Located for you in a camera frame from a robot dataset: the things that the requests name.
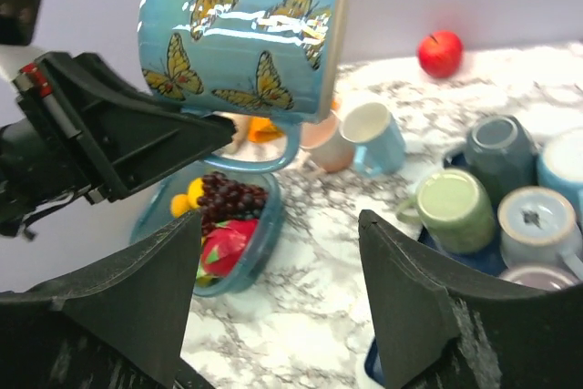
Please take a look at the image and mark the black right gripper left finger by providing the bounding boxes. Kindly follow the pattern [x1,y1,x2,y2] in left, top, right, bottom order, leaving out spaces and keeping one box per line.
[1,213,203,388]

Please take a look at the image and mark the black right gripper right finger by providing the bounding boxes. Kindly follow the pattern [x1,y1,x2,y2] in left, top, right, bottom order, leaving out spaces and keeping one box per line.
[358,210,582,389]

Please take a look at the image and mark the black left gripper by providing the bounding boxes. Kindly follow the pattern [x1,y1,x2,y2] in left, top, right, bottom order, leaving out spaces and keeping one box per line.
[1,52,235,240]

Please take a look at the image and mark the blue butterfly mug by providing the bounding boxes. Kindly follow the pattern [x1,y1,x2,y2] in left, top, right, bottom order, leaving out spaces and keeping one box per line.
[138,0,348,173]

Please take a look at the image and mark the light blue hexagonal mug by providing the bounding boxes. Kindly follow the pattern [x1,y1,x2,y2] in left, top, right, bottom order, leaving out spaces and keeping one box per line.
[340,101,405,178]

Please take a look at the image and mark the pink mug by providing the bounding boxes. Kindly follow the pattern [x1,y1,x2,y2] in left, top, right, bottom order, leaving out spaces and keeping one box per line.
[300,111,354,175]

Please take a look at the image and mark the purple mug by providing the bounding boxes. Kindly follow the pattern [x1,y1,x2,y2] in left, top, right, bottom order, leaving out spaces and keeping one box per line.
[499,264,580,292]

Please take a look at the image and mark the light green mug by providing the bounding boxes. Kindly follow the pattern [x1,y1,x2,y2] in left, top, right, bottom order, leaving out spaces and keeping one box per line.
[395,168,496,254]

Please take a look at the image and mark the dark grey-blue mug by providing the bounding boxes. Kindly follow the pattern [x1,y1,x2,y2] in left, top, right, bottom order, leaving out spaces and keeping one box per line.
[464,115,537,206]

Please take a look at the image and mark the blue mug white base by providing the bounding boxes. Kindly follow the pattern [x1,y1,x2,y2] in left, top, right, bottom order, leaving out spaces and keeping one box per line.
[537,128,583,222]

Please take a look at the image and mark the clear blue plastic bowl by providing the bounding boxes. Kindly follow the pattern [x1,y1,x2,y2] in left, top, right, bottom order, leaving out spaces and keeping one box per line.
[128,162,285,298]

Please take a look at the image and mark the dark blue tray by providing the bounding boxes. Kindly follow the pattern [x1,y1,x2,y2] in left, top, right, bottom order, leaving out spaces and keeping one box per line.
[363,144,506,388]

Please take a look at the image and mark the yellow lemon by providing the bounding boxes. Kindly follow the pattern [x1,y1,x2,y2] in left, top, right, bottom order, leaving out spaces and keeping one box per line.
[187,178,204,210]
[169,193,191,218]

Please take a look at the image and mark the dark purple grapes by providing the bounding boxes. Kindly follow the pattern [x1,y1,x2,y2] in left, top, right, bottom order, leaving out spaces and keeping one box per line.
[196,171,269,237]

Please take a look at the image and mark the cream lotion bottle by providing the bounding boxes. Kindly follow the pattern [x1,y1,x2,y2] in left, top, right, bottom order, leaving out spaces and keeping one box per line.
[224,114,251,154]

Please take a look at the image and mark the red dragon fruit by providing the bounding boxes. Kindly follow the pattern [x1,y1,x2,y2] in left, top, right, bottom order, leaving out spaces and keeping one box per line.
[197,219,259,287]

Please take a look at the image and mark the orange snack bag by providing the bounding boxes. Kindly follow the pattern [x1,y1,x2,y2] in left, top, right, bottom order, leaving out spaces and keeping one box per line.
[248,97,343,143]

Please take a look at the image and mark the red apple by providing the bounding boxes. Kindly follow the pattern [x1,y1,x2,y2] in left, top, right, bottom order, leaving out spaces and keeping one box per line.
[417,30,464,79]

